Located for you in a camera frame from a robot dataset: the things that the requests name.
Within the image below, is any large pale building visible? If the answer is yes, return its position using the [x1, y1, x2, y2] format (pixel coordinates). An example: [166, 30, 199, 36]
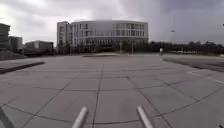
[55, 19, 150, 54]

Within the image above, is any dark raised kerb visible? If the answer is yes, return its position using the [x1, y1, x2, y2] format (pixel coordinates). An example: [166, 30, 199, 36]
[0, 61, 46, 75]

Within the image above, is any dark building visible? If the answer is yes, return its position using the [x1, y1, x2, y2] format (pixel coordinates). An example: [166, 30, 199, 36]
[0, 23, 12, 52]

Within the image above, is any grey slab paved plaza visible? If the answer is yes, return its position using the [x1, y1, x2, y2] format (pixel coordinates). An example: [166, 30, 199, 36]
[0, 53, 224, 128]

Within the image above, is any low grey building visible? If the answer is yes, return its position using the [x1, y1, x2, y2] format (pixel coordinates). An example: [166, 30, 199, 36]
[23, 40, 55, 55]

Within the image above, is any row of dark trees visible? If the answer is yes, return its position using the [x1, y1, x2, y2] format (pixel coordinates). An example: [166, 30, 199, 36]
[148, 40, 224, 56]

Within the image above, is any street lamp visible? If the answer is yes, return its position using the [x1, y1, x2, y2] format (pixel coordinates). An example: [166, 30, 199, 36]
[169, 29, 176, 46]

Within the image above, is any robot's own part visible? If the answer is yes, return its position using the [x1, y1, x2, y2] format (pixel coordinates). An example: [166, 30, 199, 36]
[71, 106, 89, 128]
[136, 105, 155, 128]

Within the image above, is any grey asphalt road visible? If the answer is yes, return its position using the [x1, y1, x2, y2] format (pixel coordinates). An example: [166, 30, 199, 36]
[162, 54, 224, 73]

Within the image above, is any person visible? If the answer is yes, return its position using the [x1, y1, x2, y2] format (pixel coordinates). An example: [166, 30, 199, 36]
[159, 47, 165, 57]

